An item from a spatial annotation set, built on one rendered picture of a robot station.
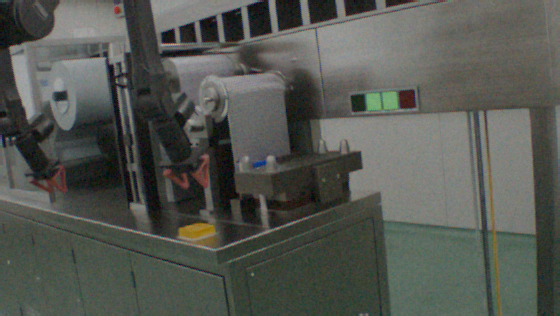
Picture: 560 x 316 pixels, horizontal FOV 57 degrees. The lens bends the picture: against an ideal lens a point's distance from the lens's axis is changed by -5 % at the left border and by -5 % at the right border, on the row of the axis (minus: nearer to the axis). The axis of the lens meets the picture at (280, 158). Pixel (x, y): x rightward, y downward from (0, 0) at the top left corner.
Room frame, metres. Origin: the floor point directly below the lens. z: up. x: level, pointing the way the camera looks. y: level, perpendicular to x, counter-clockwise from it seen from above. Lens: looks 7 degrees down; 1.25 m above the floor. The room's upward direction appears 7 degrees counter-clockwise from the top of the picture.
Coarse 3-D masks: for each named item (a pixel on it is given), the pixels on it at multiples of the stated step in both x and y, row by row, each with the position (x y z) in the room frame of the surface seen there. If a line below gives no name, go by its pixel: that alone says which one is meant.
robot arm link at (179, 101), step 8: (168, 96) 1.21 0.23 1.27; (176, 96) 1.29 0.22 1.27; (184, 96) 1.30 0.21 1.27; (168, 104) 1.21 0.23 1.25; (176, 104) 1.26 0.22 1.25; (184, 104) 1.29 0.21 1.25; (192, 104) 1.31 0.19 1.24; (168, 112) 1.20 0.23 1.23; (184, 112) 1.28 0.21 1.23; (192, 112) 1.31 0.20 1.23; (144, 120) 1.24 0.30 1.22; (152, 120) 1.23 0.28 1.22; (184, 120) 1.28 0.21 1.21
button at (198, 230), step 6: (180, 228) 1.40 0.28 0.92; (186, 228) 1.40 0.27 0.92; (192, 228) 1.39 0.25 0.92; (198, 228) 1.38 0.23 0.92; (204, 228) 1.38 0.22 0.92; (210, 228) 1.39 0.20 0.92; (180, 234) 1.40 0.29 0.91; (186, 234) 1.38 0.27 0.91; (192, 234) 1.36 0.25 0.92; (198, 234) 1.37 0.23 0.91; (204, 234) 1.38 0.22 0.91
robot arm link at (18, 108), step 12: (0, 60) 1.40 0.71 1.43; (0, 72) 1.40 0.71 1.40; (12, 72) 1.43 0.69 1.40; (0, 84) 1.40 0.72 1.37; (12, 84) 1.43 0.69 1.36; (0, 96) 1.40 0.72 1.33; (12, 96) 1.42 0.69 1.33; (0, 108) 1.41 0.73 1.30; (12, 108) 1.41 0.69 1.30; (24, 108) 1.44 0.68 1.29; (0, 120) 1.42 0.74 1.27; (12, 120) 1.40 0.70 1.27; (0, 132) 1.43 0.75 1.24; (12, 132) 1.43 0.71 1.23
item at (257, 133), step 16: (240, 112) 1.67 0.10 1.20; (256, 112) 1.71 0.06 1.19; (272, 112) 1.76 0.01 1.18; (240, 128) 1.66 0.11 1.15; (256, 128) 1.71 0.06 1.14; (272, 128) 1.75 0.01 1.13; (240, 144) 1.66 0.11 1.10; (256, 144) 1.70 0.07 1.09; (272, 144) 1.75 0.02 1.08; (288, 144) 1.79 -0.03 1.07; (240, 160) 1.65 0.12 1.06; (256, 160) 1.69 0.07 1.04
